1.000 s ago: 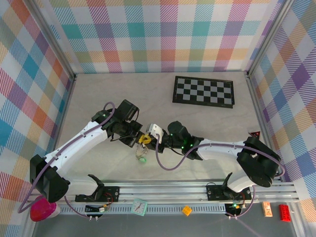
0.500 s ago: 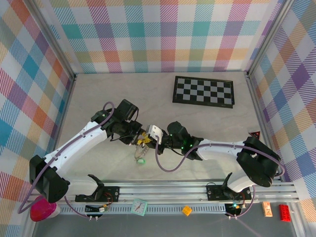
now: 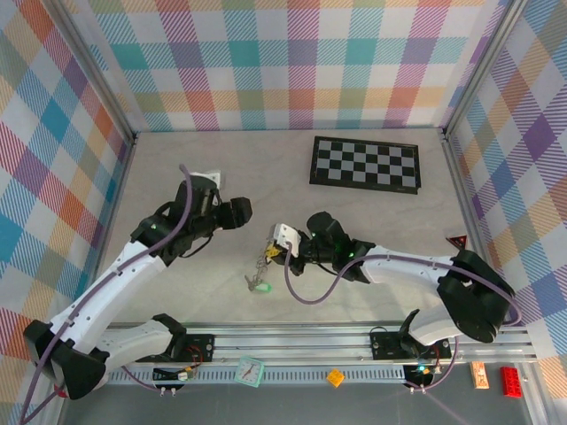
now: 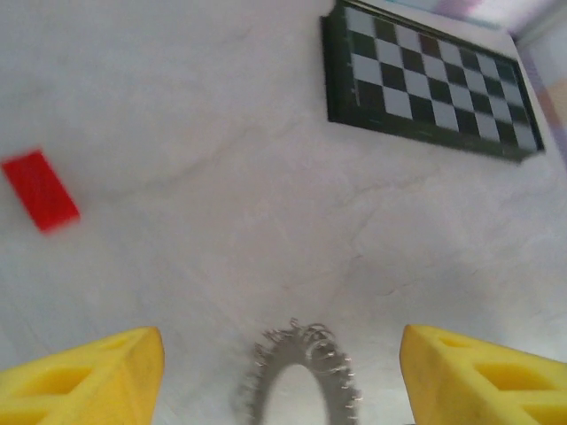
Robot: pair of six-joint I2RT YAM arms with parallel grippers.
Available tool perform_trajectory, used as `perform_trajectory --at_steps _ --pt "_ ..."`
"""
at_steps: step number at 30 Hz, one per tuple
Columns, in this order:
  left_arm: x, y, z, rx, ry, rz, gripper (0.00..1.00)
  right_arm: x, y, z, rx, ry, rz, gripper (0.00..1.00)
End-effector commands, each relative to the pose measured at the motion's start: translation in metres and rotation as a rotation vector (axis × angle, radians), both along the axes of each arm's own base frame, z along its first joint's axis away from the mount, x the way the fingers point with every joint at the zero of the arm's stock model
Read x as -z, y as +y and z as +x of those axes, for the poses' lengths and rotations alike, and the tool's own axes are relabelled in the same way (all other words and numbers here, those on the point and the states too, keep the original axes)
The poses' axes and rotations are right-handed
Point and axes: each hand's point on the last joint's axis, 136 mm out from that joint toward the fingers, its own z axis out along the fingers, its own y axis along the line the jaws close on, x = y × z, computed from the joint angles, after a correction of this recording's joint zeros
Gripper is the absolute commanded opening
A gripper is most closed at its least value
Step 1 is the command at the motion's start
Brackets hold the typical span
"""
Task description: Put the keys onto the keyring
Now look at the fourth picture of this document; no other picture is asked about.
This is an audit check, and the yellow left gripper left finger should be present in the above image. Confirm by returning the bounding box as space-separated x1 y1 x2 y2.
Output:
0 326 166 425

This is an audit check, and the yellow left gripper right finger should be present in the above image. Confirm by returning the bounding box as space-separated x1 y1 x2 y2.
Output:
400 324 567 425

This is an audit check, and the silver keyring bunch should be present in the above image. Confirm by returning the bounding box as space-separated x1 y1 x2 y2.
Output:
234 317 364 425

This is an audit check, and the red rectangular block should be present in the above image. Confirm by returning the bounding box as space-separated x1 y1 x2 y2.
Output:
0 148 82 235

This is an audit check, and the black grey chessboard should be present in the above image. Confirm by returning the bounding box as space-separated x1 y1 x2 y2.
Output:
319 0 547 165

